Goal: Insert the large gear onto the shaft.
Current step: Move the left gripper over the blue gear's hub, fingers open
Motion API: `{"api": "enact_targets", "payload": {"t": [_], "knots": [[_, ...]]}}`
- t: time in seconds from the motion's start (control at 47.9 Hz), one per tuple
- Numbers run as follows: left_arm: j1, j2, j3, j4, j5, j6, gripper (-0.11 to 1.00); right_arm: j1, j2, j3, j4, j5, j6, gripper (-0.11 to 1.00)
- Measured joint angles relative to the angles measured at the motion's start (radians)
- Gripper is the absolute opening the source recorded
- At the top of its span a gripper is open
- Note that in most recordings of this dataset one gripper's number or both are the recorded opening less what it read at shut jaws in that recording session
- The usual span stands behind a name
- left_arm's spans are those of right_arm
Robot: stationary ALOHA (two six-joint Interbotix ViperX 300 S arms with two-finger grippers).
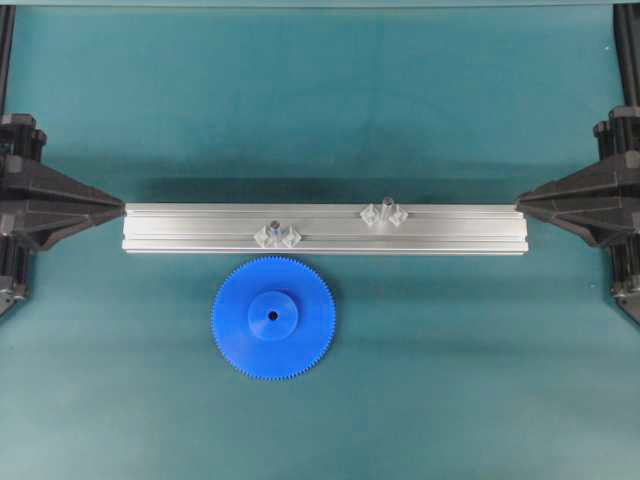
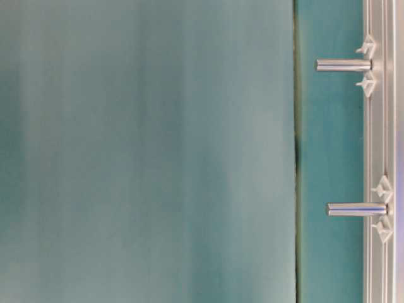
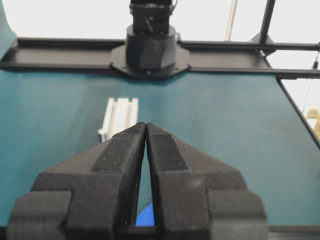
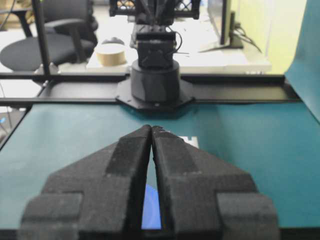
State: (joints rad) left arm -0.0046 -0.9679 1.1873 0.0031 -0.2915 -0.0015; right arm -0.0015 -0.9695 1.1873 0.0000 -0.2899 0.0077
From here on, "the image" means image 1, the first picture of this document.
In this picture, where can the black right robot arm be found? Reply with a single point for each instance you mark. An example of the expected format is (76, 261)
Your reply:
(619, 135)

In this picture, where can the large blue plastic gear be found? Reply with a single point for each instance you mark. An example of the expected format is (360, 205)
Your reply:
(273, 318)

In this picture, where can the right clear shaft mount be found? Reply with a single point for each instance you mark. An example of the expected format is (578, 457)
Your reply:
(387, 212)

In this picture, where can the clear shaft mount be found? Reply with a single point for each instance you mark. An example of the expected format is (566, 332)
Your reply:
(387, 212)
(275, 236)

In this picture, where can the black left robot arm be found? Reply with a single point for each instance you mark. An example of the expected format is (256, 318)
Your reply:
(21, 137)

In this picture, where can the black right gripper lattice finger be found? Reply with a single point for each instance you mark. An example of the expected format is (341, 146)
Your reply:
(599, 203)

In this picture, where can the silver aluminium extrusion rail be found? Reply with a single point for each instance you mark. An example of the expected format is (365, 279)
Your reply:
(326, 229)

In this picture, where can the black frame post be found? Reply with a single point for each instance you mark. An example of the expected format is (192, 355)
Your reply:
(626, 33)
(7, 23)

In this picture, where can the left clear shaft mount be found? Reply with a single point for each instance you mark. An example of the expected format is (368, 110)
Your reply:
(275, 236)

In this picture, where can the black left frame post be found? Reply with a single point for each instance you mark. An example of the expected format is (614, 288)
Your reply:
(7, 23)

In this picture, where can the black left gripper lattice finger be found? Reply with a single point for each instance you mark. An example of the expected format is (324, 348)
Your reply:
(41, 206)

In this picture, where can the black right frame post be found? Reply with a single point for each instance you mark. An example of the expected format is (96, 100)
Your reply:
(626, 33)

